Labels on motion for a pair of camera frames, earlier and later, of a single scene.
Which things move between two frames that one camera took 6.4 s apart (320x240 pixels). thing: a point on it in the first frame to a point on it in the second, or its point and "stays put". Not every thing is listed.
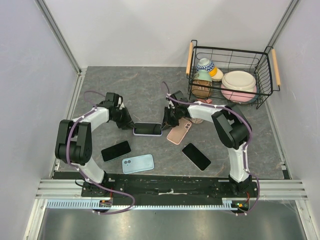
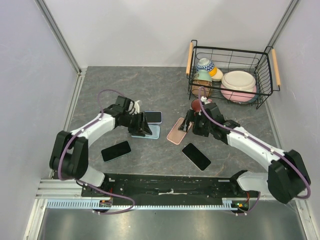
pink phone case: x=177 y=133 stays put
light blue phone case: x=138 y=164 to x=155 y=130
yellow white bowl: x=216 y=74 stays put
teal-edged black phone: x=115 y=151 stays put
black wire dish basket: x=239 y=75 stays put
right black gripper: x=167 y=123 to x=193 y=116
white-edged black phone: x=199 y=159 stays put
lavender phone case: x=155 y=134 to x=153 y=117
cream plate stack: x=239 y=80 stays put
